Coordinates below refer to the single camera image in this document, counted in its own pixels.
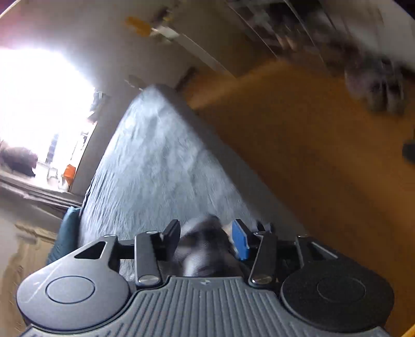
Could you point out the orange object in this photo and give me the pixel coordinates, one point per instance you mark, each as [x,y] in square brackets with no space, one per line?
[69,173]

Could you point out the dark hanging garment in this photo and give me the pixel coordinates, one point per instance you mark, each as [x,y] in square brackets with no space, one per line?
[97,105]

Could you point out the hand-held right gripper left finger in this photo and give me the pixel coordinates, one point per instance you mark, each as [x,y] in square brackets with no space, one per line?
[171,241]

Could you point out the dark bag on sill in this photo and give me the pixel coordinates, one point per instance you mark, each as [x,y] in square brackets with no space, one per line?
[18,160]

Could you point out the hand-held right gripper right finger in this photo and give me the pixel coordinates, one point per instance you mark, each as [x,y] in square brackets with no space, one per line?
[241,241]

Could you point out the plaid pants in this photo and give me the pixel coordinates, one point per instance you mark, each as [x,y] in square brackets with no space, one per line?
[204,249]

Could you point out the barred window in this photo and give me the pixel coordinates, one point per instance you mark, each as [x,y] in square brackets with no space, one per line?
[39,103]

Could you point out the blue quilt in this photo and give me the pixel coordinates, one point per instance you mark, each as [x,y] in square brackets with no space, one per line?
[66,233]

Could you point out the carved cream headboard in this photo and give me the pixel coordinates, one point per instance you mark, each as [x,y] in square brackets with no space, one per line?
[26,249]

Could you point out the grey bed sheet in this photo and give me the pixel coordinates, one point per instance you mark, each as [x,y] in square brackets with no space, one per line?
[155,155]

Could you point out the yellow object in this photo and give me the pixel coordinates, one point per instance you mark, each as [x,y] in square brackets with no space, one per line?
[137,25]

